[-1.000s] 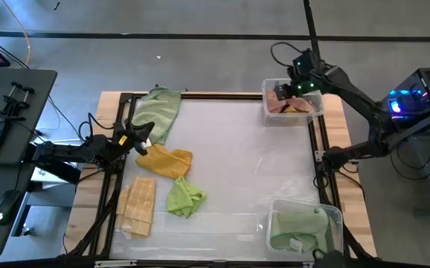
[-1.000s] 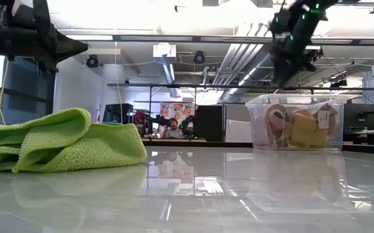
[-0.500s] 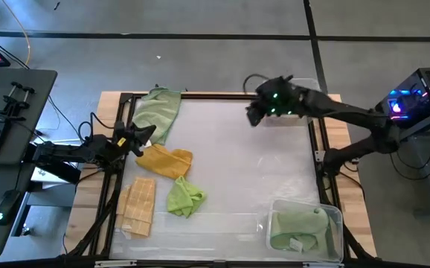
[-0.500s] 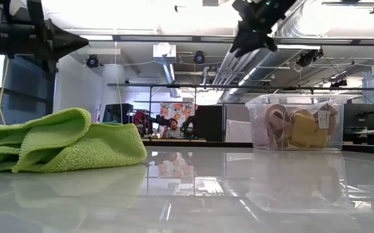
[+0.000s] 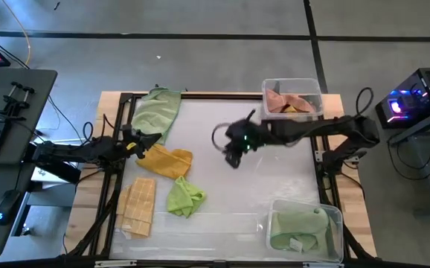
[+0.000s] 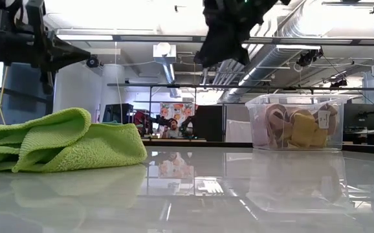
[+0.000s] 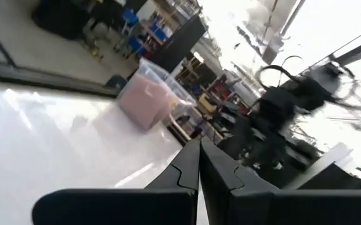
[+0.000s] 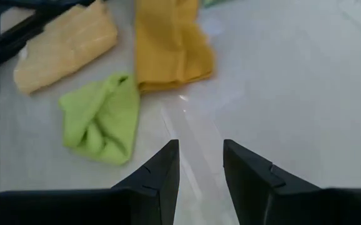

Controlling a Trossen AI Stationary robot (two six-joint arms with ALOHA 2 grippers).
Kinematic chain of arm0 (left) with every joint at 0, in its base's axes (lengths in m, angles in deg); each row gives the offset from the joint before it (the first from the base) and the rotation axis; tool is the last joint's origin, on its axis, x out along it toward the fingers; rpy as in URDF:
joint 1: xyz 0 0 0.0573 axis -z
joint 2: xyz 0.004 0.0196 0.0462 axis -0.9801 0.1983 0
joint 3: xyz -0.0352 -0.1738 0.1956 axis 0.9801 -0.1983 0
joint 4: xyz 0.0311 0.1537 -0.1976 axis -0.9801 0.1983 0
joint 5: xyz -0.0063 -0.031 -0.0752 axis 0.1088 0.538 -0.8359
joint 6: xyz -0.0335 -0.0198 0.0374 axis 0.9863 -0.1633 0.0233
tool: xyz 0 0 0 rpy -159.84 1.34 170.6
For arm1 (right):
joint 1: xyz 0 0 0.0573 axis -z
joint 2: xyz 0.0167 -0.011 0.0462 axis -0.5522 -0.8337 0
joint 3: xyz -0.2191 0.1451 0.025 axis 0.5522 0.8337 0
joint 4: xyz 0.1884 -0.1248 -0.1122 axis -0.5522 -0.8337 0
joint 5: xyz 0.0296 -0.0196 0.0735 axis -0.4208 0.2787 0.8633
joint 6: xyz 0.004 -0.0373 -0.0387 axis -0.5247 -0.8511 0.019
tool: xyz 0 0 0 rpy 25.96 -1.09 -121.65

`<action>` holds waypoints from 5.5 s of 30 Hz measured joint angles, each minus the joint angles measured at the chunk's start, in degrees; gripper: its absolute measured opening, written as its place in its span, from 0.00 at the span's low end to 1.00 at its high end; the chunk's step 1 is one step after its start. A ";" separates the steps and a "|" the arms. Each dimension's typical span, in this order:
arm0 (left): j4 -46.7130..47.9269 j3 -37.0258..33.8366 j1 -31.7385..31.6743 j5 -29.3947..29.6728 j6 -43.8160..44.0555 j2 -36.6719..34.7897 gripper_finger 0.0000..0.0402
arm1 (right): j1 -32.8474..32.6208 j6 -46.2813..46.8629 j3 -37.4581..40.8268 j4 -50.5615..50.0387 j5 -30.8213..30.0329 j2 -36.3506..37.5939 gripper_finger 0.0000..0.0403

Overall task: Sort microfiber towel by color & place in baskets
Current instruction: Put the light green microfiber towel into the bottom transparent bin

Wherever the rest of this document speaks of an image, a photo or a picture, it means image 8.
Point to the pale green microfiber towel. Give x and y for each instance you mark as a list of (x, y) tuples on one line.
[(211, 2)]

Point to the mustard yellow microfiber towel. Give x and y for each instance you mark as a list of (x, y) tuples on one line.
[(168, 47)]

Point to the lime green microfiber towel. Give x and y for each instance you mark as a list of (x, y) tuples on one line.
[(105, 125)]

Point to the black metal table frame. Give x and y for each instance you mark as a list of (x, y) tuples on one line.
[(8, 43)]

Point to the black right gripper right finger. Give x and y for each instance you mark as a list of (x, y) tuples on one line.
[(277, 206)]

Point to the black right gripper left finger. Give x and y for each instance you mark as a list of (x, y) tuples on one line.
[(136, 206)]

